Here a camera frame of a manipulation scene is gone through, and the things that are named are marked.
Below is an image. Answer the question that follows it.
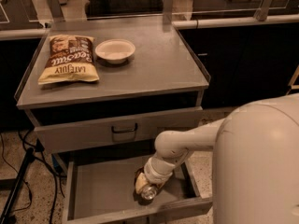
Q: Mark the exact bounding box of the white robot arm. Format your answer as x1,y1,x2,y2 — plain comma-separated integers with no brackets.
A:
135,93,299,224

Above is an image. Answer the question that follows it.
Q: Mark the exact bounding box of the white bowl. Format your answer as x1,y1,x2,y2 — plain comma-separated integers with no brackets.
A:
95,39,135,64

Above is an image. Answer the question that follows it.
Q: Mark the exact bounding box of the black floor cable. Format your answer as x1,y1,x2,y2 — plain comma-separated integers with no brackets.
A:
0,129,66,224

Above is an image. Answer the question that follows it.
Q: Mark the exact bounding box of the closed upper drawer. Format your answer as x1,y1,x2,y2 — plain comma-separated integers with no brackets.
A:
35,106,203,153

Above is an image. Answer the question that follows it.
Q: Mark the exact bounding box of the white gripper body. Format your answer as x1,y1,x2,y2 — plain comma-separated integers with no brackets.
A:
144,157,174,184

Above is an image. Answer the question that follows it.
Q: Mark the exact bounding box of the open lower drawer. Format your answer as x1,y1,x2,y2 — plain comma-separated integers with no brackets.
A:
62,142,212,224

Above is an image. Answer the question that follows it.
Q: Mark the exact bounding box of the grey drawer cabinet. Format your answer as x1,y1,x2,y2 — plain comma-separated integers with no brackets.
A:
13,15,216,224

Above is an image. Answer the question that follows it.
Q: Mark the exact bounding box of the black tripod leg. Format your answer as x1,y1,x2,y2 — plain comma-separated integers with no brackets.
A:
0,147,34,224

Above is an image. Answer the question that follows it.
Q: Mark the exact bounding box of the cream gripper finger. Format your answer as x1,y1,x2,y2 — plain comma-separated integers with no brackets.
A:
135,172,151,194

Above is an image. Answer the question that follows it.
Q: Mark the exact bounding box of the brown yellow chip bag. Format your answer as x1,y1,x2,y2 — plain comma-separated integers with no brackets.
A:
38,35,99,85

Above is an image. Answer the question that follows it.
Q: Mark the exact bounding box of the black drawer handle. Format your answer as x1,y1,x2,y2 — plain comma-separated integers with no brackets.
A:
111,123,138,134

